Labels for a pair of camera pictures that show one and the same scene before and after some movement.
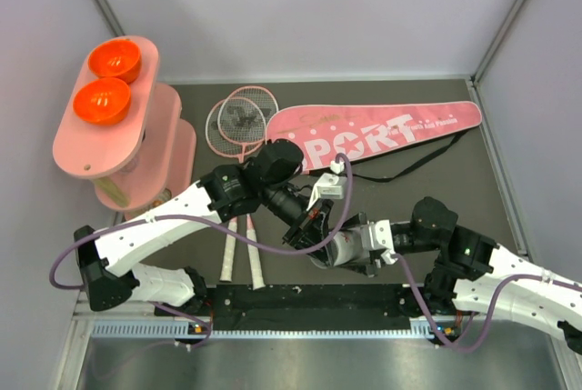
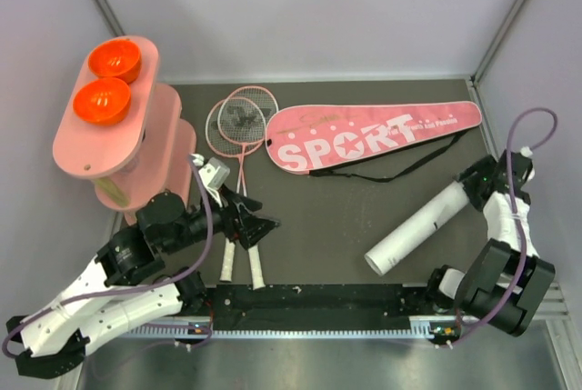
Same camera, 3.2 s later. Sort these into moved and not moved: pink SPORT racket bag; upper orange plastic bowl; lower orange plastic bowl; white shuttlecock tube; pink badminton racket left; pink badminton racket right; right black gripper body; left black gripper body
Moved: right black gripper body; white shuttlecock tube; left black gripper body
Not moved: pink badminton racket right; pink SPORT racket bag; lower orange plastic bowl; upper orange plastic bowl; pink badminton racket left
